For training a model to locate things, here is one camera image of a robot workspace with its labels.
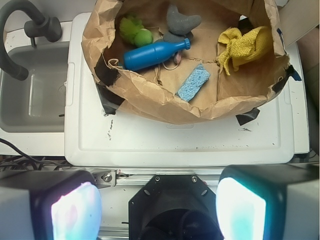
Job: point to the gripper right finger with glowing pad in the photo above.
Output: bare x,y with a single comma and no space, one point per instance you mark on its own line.
269,202

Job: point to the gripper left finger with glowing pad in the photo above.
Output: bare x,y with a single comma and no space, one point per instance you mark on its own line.
49,205

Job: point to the blue sponge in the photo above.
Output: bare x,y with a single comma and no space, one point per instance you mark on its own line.
193,83

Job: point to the grey sink basin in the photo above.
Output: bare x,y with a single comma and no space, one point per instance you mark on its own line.
37,104

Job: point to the brown paper bag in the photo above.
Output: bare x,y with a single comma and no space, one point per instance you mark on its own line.
186,61

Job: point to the yellow knitted cloth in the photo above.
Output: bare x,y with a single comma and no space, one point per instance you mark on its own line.
243,48

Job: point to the blue plastic bottle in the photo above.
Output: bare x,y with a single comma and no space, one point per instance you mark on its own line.
152,54

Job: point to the green plush toy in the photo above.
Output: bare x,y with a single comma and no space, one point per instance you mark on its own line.
133,32

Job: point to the grey plush toy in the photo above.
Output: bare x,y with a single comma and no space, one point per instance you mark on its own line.
180,26

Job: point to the aluminium rail with bracket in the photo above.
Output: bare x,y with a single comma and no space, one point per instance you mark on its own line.
111,177

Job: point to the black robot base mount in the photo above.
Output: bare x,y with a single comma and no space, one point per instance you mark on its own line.
173,207

